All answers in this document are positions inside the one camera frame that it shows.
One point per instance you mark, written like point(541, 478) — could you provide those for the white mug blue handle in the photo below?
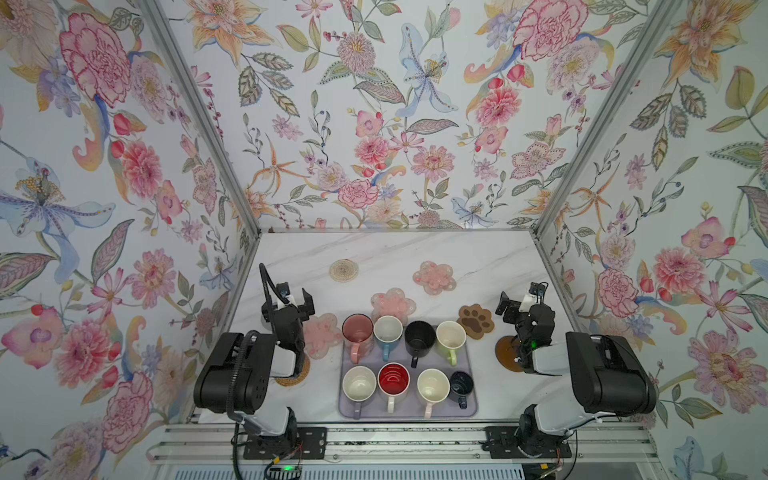
point(388, 331)

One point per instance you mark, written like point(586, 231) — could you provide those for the brown paw print coaster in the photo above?
point(476, 320)

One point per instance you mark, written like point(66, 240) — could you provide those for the pink flower coaster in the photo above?
point(435, 278)
point(393, 303)
point(321, 334)

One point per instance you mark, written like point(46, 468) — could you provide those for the white mug grey handle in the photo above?
point(359, 386)

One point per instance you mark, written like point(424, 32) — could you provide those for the white mug green handle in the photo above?
point(450, 339)

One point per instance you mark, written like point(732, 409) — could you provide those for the round woven cork coaster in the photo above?
point(302, 375)

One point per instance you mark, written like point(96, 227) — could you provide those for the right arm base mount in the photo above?
point(525, 440)

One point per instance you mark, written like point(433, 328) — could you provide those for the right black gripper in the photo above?
point(522, 315)

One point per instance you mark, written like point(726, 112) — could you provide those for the small dark navy mug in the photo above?
point(461, 387)

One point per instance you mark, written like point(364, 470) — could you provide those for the round beige patterned coaster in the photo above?
point(343, 270)

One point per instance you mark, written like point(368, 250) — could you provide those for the cream mug pink handle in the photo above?
point(433, 387)

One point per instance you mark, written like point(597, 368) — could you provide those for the aluminium front rail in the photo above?
point(406, 443)

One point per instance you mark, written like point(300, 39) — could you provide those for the round wooden coaster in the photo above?
point(507, 353)

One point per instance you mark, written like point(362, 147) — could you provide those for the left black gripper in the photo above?
point(288, 315)

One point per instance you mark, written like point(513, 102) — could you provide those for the red interior white mug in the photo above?
point(393, 383)

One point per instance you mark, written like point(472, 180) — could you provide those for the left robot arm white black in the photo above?
point(235, 379)

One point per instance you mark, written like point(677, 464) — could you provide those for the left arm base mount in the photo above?
point(282, 444)

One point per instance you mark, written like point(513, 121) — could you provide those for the black mug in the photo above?
point(419, 337)

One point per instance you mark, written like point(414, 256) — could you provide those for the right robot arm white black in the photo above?
point(606, 379)

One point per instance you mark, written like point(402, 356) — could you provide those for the grey rectangular tray mat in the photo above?
point(410, 408)

